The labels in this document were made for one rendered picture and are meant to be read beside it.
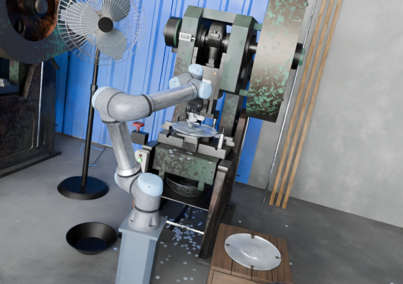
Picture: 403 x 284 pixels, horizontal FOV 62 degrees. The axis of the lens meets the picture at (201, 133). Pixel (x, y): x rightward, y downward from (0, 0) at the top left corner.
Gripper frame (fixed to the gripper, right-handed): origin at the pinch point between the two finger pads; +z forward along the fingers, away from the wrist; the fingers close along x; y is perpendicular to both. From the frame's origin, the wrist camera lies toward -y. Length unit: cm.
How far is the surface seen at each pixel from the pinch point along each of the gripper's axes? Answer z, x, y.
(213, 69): -17.7, 32.5, 5.6
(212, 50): -26.0, 39.4, 2.4
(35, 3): -29, 51, -125
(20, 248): 64, -67, -76
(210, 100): -0.1, 24.3, 7.2
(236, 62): -25.9, 30.5, 18.7
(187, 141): 19.9, 5.1, -0.7
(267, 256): 35, -48, 57
